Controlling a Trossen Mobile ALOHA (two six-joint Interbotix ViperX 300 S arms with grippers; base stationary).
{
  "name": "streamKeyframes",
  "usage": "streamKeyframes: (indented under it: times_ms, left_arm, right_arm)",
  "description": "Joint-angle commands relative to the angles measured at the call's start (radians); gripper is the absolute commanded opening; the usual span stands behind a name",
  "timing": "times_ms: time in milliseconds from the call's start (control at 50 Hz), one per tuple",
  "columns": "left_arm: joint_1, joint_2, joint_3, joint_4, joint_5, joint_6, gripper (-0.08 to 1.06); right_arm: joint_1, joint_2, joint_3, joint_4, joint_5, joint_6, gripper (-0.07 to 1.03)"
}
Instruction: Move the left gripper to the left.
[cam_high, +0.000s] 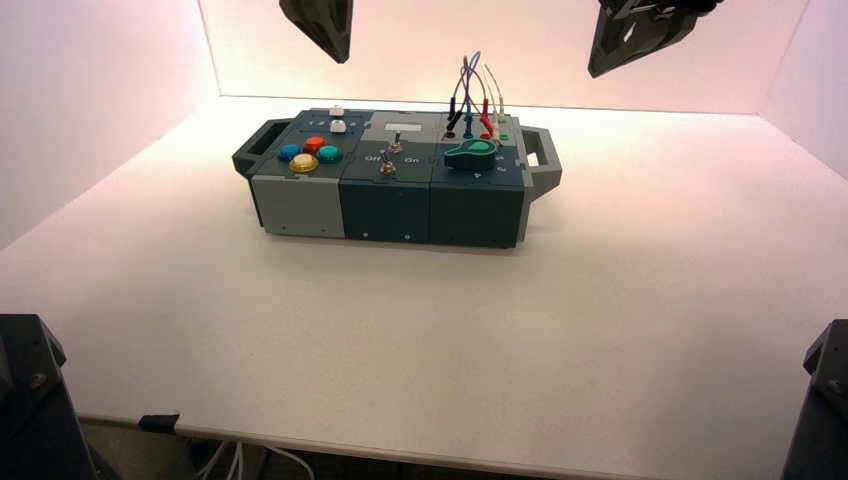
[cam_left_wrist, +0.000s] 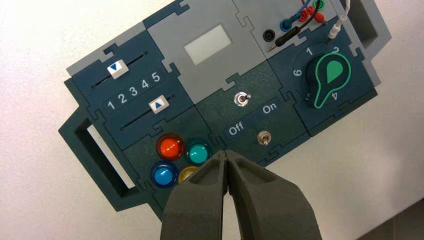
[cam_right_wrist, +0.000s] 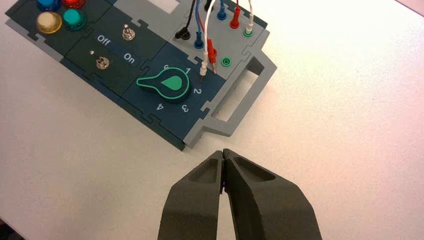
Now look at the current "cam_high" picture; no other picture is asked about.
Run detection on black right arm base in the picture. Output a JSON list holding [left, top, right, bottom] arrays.
[[780, 319, 848, 480]]

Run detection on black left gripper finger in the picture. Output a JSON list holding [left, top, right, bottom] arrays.
[[278, 0, 354, 65]]

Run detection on grey and teal control box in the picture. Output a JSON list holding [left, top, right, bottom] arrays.
[[231, 105, 564, 250]]

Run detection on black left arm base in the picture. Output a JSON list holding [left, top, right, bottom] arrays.
[[0, 313, 102, 480]]

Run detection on blue banana plug cable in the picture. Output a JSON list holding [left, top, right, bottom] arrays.
[[462, 50, 483, 132]]

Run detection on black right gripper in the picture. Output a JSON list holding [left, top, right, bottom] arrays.
[[587, 0, 725, 79]]

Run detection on white banana plug cable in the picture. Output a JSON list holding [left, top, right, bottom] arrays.
[[482, 63, 510, 128]]

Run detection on red banana plug cable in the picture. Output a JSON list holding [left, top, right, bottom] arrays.
[[455, 55, 497, 138]]

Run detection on black tape strip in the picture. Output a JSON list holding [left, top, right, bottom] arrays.
[[138, 413, 181, 437]]

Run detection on white cable under table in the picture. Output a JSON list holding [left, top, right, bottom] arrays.
[[266, 445, 317, 480], [195, 440, 245, 480]]

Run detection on green rotary knob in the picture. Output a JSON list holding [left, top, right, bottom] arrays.
[[443, 138, 499, 173]]

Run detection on black banana plug cable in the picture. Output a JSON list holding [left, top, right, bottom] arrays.
[[446, 58, 469, 132]]

